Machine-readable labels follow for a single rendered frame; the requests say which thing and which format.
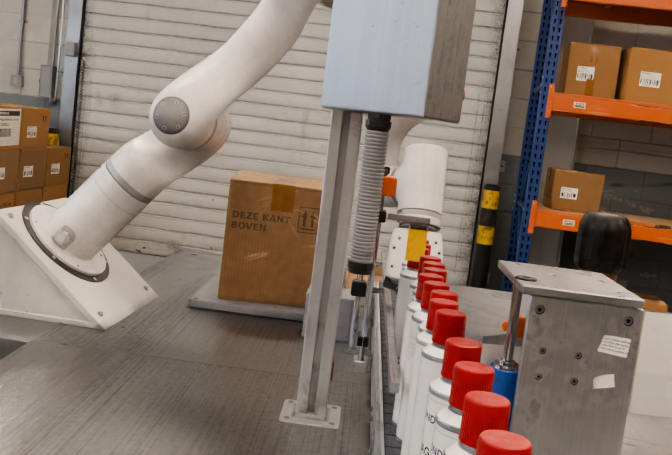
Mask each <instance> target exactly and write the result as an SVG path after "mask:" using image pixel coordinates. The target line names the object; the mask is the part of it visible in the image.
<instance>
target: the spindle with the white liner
mask: <svg viewBox="0 0 672 455"><path fill-rule="evenodd" d="M631 234H632V229H631V225H630V222H629V220H628V218H627V217H625V216H622V215H619V214H615V213H609V212H602V211H589V212H586V213H585V214H584V216H583V217H582V219H581V220H580V223H579V227H578V233H577V240H576V246H575V252H574V253H575V255H574V263H575V265H576V266H577V267H578V268H579V270H581V271H589V272H597V273H602V274H603V275H605V276H606V277H608V278H609V279H611V280H613V281H614V282H616V280H617V279H616V278H617V273H618V274H621V273H622V272H624V270H625V269H626V266H627V259H628V253H629V247H630V241H631Z"/></svg>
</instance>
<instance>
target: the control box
mask: <svg viewBox="0 0 672 455"><path fill-rule="evenodd" d="M475 7H476V0H334V1H333V9H332V18H331V26H330V34H329V43H328V51H327V59H326V68H325V76H324V84H323V93H322V101H321V106H322V107H323V108H326V109H333V110H340V111H346V112H355V113H363V114H368V113H376V114H384V115H391V117H396V118H405V119H415V120H424V121H433V122H442V123H451V124H457V123H459V121H460V116H461V109H462V101H463V97H464V87H465V79H466V72H467V65H468V58H469V50H470V43H471V36H472V28H473V21H474V14H475Z"/></svg>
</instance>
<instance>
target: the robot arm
mask: <svg viewBox="0 0 672 455"><path fill-rule="evenodd" d="M333 1H334V0H261V2H260V3H259V5H258V6H257V8H256V9H255V10H254V12H253V13H252V14H251V15H250V16H249V18H248V19H247V20H246V21H245V22H244V23H243V24H242V26H241V27H240V28H239V29H238V30H237V31H236V32H235V33H234V35H233V36H232V37H231V38H230V39H229V40H228V41H227V42H226V43H225V44H224V45H223V46H222V47H220V48H219V49H218V50H217V51H215V52H214V53H213V54H211V55H210V56H208V57H207V58H206V59H204V60H203V61H201V62H200V63H198V64H197V65H195V66H194V67H192V68H191V69H189V70H188V71H186V72H185V73H184V74H182V75H181V76H179V77H178V78H177V79H175V80H174V81H173V82H171V83H170V84H169V85H168V86H167V87H165V88H164V89H163V90H162V91H161V92H160V93H159V95H158V96H157V97H156V98H155V100H154V101H153V103H152V105H151V107H150V111H149V124H150V128H151V130H150V131H148V132H146V133H144V134H142V135H140V136H138V137H136V138H134V139H132V140H130V141H129V142H127V143H126V144H124V145H123V146H122V147H120V148H119V149H118V150H117V151H116V152H115V153H114V154H113V155H112V156H111V157H110V158H109V159H108V160H107V161H106V162H105V163H104V164H103V165H102V166H101V167H100V168H99V169H98V170H97V171H96V172H95V173H94V174H93V175H92V176H91V177H90V178H88V179H87V180H86V181H85V182H84V183H83V184H82V185H81V186H80V187H79V188H78V189H77V190H76V191H75V192H74V193H73V194H72V195H71V196H70V197H69V198H68V199H67V200H66V201H65V202H64V203H63V204H62V205H61V206H60V207H59V208H58V209H56V208H54V207H51V206H47V205H37V206H35V207H34V208H33V209H32V210H31V211H30V214H29V216H30V222H31V225H32V228H33V230H34V232H35V233H36V235H37V236H38V238H39V239H40V241H41V242H42V243H43V244H44V245H45V247H46V248H47V249H48V250H49V251H50V252H51V253H52V254H53V255H54V256H56V257H57V258H58V259H59V260H60V261H62V262H63V263H64V264H66V265H67V266H69V267H71V268H72V269H74V270H76V271H78V272H80V273H83V274H86V275H90V276H97V275H100V274H101V273H102V272H103V271H104V270H105V268H106V262H105V257H104V255H103V252H102V249H103V248H104V247H105V246H106V245H107V244H108V243H109V242H110V241H111V240H112V239H113V238H114V237H115V236H116V235H117V234H118V233H119V232H120V231H121V230H122V229H123V228H124V227H125V226H126V225H127V224H128V223H129V222H130V221H132V220H133V219H134V218H135V217H136V216H137V215H138V214H139V213H140V212H141V211H142V210H143V209H144V208H145V207H146V206H147V205H148V204H149V203H150V202H151V201H152V200H153V199H154V198H155V197H156V196H157V195H159V194H160V193H161V192H162V191H163V190H164V189H165V188H166V187H167V186H168V185H170V184H171V183H172V182H174V181H175V180H177V179H179V178H180V177H182V176H184V175H185V174H187V173H189V172H190V171H192V170H193V169H195V168H196V167H198V166H200V165H201V164H202V163H204V162H205V161H207V160H208V159H209V158H210V157H212V156H213V155H214V154H215V153H216V152H217V151H218V150H219V149H220V148H221V147H222V146H223V145H224V143H225V142H226V140H227V138H228V137H229V134H230V131H231V117H230V114H229V112H228V110H227V107H228V106H230V105H231V104H232V103H233V102H234V101H235V100H236V99H238V98H239V97H240V96H241V95H243V94H244V93H245V92H247V91H248V90H249V89H250V88H252V87H253V86H254V85H255V84H257V83H258V82H259V81H260V80H261V79H262V78H263V77H264V76H265V75H266V74H267V73H268V72H269V71H270V70H271V69H272V68H273V67H274V66H275V65H276V64H277V63H278V62H279V61H280V60H281V59H282V58H283V56H284V55H285V54H286V53H287V52H288V51H289V50H290V49H291V47H292V46H293V45H294V43H295V42H296V40H297V39H298V37H299V36H300V34H301V32H302V30H303V28H304V26H305V24H306V22H307V21H308V19H309V17H310V15H311V13H312V11H313V10H314V8H315V7H316V5H317V4H319V5H322V6H324V7H327V8H330V9H333ZM423 121H424V120H415V119H405V118H396V117H391V121H390V122H392V124H391V129H390V130H389V132H388V133H389V135H388V137H389V139H387V140H388V142H387V144H388V146H386V147H387V150H386V151H387V153H386V154H385V155H387V156H386V157H385V159H386V161H384V162H385V163H386V164H385V165H384V166H386V167H390V174H389V175H387V176H395V177H396V178H397V188H396V195H395V197H389V196H385V198H384V206H383V207H398V210H397V214H404V215H412V216H420V217H428V218H431V221H430V224H423V223H415V222H407V221H399V220H395V221H397V222H398V223H399V224H398V228H395V229H394V231H393V234H392V237H391V241H390V246H389V251H388V257H387V264H386V275H385V279H384V282H383V287H384V288H387V289H390V290H392V291H394V292H395V293H396V294H397V293H398V285H397V284H399V278H400V272H401V268H402V262H403V261H405V255H406V247H407V239H408V232H409V226H410V224H417V225H425V226H428V227H427V228H428V233H427V240H429V244H430V245H431V253H430V256H436V257H439V258H441V260H442V261H441V263H443V240H442V234H441V233H438V231H440V230H441V221H442V211H443V201H444V191H445V181H446V171H447V161H448V152H447V151H446V150H445V149H444V148H442V147H440V146H437V145H434V144H427V143H416V144H411V145H409V146H407V147H406V148H405V150H404V157H403V162H402V165H401V166H400V167H399V164H398V161H399V150H400V146H401V144H402V141H403V139H404V137H405V136H406V134H407V133H408V132H409V131H410V130H411V129H412V128H413V127H415V126H416V125H418V124H419V123H421V122H423Z"/></svg>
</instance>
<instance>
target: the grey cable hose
mask: <svg viewBox="0 0 672 455"><path fill-rule="evenodd" d="M390 121H391V115H384V114H376V113H368V118H367V119H366V124H365V126H366V128H367V130H365V132H366V133H367V134H365V136H366V137H365V138H364V139H365V140H366V141H364V143H365V145H364V146H363V147H365V148H364V149H363V151H364V152H363V154H364V156H362V158H363V160H362V162H363V163H361V165H362V167H361V169H362V170H361V171H360V172H361V173H362V174H360V176H361V178H359V180H361V181H360V182H359V184H360V185H359V186H358V187H359V188H360V189H358V191H359V192H358V195H359V196H357V198H358V199H357V202H358V203H356V205H357V207H356V209H357V210H356V211H355V212H356V213H357V214H355V216H356V217H355V218H354V220H356V221H354V224H355V225H354V226H353V227H354V229H353V231H354V232H353V236H352V238H353V239H352V242H353V243H351V245H352V246H351V249H352V250H350V252H351V253H350V256H351V257H350V258H349V259H348V262H347V267H348V272H350V273H352V274H357V275H370V274H371V273H372V270H373V268H374V262H373V260H372V259H373V255H374V253H373V252H374V249H373V248H375V246H374V245H375V242H374V241H375V240H376V239H375V237H376V235H375V234H376V233H377V232H376V231H375V230H377V228H376V227H377V226H378V224H376V223H378V220H377V219H378V218H379V217H377V216H378V215H379V213H378V212H379V211H380V210H379V209H378V208H380V206H379V205H380V202H379V201H381V199H380V197H381V195H380V194H382V192H381V190H382V188H381V187H382V186H383V184H382V183H383V180H382V179H384V177H382V176H383V175H384V173H383V172H385V170H384V169H383V168H385V166H384V165H385V164H386V163H385V162H384V161H386V159H385V157H386V156H387V155H385V154H386V153H387V151H386V150H387V147H386V146H388V144H387V142H388V140H387V139H389V137H388V135H389V133H388V132H389V130H390V129H391V124H392V122H390Z"/></svg>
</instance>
